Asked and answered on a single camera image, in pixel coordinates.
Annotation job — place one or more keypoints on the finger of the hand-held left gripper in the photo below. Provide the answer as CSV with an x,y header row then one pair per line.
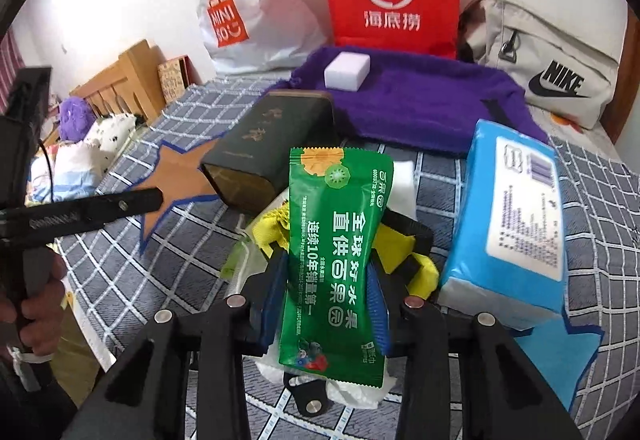
x,y
125,205

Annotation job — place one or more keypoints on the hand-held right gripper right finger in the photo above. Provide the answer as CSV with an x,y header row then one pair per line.
x,y
377,315

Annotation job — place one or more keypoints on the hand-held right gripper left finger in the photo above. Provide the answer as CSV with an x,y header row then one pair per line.
x,y
267,300

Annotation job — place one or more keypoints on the green snack packet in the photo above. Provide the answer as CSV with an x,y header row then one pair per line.
x,y
335,245

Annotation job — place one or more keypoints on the person's left forearm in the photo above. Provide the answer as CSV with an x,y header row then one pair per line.
x,y
35,400

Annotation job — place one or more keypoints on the beige shoulder bag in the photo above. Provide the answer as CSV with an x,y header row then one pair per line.
x,y
550,40

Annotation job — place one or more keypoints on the person's left hand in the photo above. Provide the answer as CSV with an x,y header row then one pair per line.
x,y
40,315

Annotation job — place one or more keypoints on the clear plastic bag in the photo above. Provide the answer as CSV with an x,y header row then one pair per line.
x,y
245,255

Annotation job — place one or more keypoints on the pale blue pillow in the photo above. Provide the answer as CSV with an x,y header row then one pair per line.
x,y
75,170

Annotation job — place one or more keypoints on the purple plush toy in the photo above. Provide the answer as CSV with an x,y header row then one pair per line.
x,y
75,117

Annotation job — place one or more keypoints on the brown star cutout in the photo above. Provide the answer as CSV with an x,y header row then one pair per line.
x,y
175,175

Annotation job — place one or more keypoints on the yellow mesh bag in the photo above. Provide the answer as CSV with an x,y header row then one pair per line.
x,y
397,245

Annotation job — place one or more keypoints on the white spotted pillow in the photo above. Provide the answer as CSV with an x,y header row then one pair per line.
x,y
112,130

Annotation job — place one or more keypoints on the grey checked blanket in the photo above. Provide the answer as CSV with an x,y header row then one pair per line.
x,y
150,280

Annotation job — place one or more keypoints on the striped curtain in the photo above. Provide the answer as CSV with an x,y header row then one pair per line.
x,y
10,55

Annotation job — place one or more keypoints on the wooden headboard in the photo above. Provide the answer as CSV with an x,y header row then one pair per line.
x,y
130,70

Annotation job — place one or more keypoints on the small patterned book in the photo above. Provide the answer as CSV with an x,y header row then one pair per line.
x,y
170,77

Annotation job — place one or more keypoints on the blue tissue pack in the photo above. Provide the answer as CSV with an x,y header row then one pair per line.
x,y
480,220

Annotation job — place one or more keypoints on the dark green box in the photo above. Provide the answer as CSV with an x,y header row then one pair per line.
x,y
270,140

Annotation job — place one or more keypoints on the blue star cutout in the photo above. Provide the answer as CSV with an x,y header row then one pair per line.
x,y
555,360

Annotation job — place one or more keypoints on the purple fleece cloth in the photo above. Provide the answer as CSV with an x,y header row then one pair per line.
x,y
425,95

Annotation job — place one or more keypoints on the white sponge block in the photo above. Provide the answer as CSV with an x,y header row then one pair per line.
x,y
345,70

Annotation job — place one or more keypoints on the white printed bedsheet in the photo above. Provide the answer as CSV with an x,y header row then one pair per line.
x,y
560,120

